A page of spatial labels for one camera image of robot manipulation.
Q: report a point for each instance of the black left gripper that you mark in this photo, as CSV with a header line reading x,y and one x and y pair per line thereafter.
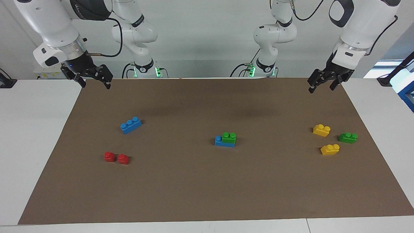
x,y
339,69

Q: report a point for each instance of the brown table mat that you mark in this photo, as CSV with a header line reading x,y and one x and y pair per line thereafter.
x,y
207,187

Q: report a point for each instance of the black stand with clamp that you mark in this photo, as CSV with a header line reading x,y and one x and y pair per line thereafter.
x,y
396,69

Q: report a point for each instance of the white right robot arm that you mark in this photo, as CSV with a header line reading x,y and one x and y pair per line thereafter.
x,y
55,22

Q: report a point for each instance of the white power socket box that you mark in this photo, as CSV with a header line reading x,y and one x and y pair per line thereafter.
x,y
48,74

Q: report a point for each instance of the green two-stud toy block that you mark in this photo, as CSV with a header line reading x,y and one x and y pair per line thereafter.
x,y
347,138
229,137

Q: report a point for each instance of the black table clamp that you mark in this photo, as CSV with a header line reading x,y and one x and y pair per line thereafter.
x,y
6,82

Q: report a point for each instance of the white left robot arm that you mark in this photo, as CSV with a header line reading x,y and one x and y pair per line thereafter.
x,y
362,22

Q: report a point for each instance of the blue and white cart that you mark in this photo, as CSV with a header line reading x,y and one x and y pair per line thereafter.
x,y
406,92

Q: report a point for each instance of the blue three-stud toy block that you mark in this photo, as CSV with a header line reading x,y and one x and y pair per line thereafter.
x,y
223,143
131,126

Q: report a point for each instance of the red one-stud toy block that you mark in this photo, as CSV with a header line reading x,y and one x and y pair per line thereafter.
x,y
109,157
123,159

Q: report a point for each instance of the yellow two-stud toy block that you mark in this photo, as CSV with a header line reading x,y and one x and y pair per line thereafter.
x,y
321,130
329,150

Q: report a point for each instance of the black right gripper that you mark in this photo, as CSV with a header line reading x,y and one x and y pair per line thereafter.
x,y
79,66

